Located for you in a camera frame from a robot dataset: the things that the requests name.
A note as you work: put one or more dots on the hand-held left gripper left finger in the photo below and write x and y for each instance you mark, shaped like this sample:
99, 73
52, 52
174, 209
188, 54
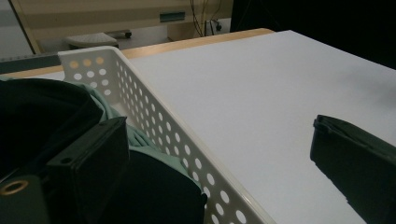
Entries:
93, 155

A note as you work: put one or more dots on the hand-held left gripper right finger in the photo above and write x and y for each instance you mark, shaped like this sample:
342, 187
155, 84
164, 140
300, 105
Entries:
358, 161

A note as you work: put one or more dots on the black and green t-shirt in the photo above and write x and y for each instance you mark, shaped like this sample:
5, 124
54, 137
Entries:
37, 118

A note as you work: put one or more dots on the white perforated plastic basket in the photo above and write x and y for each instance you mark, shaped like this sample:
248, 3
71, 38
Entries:
90, 52

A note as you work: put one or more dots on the light wooden desk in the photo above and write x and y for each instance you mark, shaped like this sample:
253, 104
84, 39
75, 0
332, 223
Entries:
93, 15

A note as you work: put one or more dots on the black curtain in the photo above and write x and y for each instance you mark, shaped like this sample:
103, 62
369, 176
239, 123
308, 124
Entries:
311, 18

